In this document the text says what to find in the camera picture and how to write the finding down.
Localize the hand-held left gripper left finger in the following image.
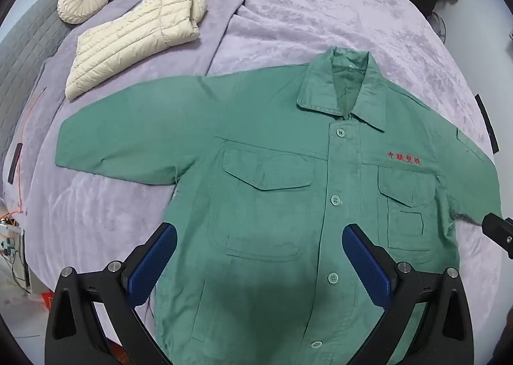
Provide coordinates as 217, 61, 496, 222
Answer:
44, 222, 178, 365

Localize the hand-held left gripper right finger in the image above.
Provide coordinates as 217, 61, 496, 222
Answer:
341, 223, 475, 365

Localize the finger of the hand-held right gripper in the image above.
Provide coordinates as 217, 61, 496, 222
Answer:
482, 213, 513, 259

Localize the green button-up work shirt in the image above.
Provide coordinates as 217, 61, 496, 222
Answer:
55, 48, 503, 365

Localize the standing fan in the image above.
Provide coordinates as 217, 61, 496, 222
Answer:
427, 12, 446, 44

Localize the cream puffer jacket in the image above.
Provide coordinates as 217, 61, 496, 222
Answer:
65, 0, 208, 101

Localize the grey quilted headboard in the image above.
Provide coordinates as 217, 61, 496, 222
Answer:
0, 0, 121, 197

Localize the purple plush blanket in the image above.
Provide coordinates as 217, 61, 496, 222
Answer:
2, 0, 498, 365

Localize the round cream pleated pillow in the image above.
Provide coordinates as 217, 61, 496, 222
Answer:
57, 0, 110, 25

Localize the black strap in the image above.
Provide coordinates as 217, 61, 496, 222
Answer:
475, 95, 499, 154
7, 143, 23, 185

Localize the circuit board with wires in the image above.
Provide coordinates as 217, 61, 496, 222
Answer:
0, 209, 29, 294

